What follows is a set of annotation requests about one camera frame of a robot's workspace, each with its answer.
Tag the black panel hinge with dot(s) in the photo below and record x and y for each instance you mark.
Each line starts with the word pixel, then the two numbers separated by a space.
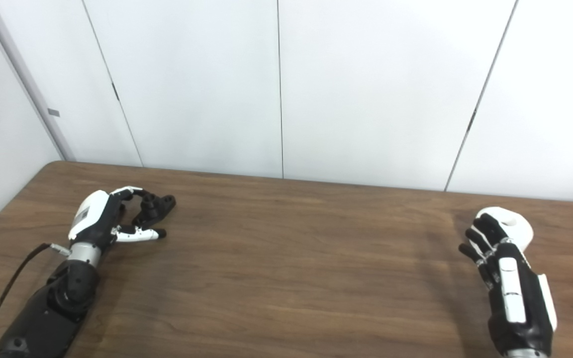
pixel 471 121
pixel 115 91

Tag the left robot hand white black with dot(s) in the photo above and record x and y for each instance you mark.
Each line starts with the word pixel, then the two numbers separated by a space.
pixel 95 216

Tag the small grey wall tag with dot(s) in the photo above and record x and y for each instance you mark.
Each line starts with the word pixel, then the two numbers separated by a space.
pixel 53 112

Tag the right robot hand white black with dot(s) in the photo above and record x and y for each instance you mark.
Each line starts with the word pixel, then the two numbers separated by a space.
pixel 520 298

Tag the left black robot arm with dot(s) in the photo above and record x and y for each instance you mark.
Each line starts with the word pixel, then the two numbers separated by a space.
pixel 50 303

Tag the grey wall corner post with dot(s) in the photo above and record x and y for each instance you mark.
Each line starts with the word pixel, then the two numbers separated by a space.
pixel 25 79

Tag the round white plastic piece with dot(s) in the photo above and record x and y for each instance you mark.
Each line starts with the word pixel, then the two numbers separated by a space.
pixel 515 226

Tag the black plastic holder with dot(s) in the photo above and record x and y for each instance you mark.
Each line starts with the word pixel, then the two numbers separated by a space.
pixel 159 205

